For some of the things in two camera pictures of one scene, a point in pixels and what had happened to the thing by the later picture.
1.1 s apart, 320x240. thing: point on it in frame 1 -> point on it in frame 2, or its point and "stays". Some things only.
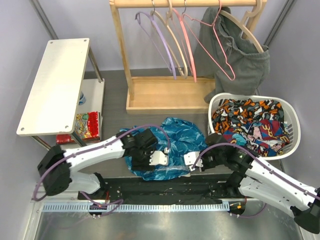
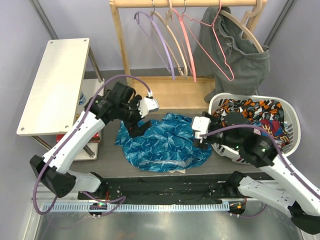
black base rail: x=166 y=189 stays
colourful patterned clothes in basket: x=258 y=125 stays
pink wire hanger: x=189 y=18 stays
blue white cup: x=82 y=99 stays
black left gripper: x=144 y=165 -> x=134 y=130
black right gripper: x=205 y=166 -> x=202 y=143
